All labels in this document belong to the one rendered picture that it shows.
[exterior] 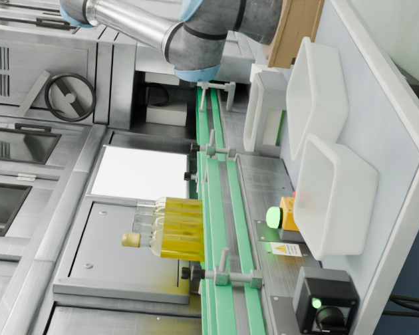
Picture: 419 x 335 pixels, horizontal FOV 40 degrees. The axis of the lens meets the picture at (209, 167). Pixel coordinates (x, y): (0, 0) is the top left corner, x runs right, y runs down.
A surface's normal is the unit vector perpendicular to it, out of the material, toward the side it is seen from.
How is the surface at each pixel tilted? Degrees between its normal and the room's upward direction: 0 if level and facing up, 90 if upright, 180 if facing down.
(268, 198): 90
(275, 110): 90
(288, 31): 90
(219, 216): 90
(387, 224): 0
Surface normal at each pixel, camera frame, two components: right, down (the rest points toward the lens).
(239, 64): 0.03, 0.42
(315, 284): 0.13, -0.90
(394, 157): -0.99, -0.11
